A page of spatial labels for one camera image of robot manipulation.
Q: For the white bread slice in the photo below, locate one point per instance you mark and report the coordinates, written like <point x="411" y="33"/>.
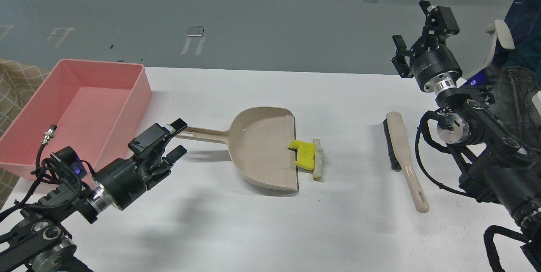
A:
<point x="318" y="160"/>

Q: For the beige plastic dustpan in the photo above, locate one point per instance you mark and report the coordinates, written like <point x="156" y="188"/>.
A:
<point x="257" y="141"/>

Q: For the pink plastic bin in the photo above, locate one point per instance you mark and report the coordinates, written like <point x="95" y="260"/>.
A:
<point x="96" y="106"/>

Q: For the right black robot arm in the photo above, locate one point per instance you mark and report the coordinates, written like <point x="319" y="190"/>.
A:
<point x="496" y="167"/>

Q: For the white office chair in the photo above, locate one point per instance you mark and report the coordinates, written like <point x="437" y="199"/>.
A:
<point x="499" y="35"/>

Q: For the metal floor plate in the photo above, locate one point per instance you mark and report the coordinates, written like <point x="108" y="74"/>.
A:
<point x="195" y="31"/>

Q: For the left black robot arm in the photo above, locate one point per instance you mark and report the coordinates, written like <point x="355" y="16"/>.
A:
<point x="65" y="184"/>

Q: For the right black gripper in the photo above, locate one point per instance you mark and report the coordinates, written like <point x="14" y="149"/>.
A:
<point x="432" y="58"/>

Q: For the seated person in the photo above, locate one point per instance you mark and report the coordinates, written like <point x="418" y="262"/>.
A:
<point x="518" y="73"/>

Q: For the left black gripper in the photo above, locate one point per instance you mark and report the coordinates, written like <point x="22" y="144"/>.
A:
<point x="124" y="181"/>

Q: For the beige hand brush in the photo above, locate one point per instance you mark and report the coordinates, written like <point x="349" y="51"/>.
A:
<point x="401" y="158"/>

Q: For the beige checkered cloth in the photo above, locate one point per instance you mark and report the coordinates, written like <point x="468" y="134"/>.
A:
<point x="18" y="83"/>

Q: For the yellow sponge piece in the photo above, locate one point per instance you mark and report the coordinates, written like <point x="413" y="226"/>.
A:
<point x="305" y="154"/>

